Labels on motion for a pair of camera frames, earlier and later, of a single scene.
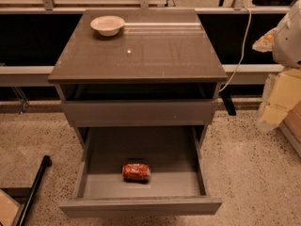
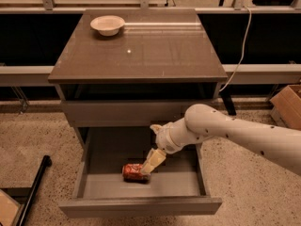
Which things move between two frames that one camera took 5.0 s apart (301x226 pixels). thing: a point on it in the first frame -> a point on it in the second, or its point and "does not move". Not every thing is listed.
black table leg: (227, 99) does not move
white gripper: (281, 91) -> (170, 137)
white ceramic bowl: (107, 25) does not move
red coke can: (136, 172) does not move
